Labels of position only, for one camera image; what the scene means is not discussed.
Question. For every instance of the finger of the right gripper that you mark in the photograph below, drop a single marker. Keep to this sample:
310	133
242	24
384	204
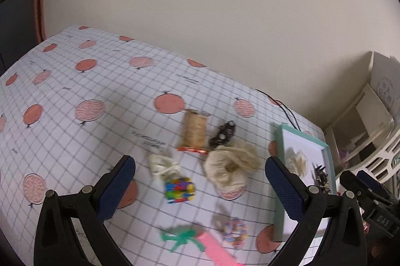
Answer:
375	186
362	192

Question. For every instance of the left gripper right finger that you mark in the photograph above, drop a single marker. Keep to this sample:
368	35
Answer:
343	242

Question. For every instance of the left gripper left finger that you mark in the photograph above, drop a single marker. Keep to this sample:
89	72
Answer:
56	241

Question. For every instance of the teal shallow cardboard tray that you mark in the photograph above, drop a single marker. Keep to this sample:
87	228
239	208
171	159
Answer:
289	141

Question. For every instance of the cotton swabs bag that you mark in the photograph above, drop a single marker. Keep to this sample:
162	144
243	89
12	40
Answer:
298	164

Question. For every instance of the pastel multicolour scrunchie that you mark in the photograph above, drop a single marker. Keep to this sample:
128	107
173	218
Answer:
235	233

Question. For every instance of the cream plastic hair claw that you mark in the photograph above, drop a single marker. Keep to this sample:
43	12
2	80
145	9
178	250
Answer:
163	167

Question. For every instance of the pink plastic comb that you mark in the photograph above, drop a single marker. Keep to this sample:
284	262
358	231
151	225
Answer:
215	252

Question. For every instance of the green ribbon bow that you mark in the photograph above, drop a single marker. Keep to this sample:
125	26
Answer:
182	237

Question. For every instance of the colourful block fidget cube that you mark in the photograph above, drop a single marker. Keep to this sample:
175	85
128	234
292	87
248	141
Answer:
179	190

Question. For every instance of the cream lace scrunchie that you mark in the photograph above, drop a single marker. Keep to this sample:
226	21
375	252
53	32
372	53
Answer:
228	167

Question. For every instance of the black toy car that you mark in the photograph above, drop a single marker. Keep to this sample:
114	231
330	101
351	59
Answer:
224	135

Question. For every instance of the packaged biscuit snack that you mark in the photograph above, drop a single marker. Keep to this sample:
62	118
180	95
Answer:
193	136

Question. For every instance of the white lattice shelf unit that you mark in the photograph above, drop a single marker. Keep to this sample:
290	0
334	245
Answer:
383	163

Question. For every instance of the cream low shelf rack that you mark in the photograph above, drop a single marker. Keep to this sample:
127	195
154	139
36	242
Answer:
358	131

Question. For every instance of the white booklet with print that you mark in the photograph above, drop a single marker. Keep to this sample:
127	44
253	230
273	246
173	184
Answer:
385	80

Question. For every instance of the grid fruit print tablecloth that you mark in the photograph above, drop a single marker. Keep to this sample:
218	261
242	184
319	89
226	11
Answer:
76	103

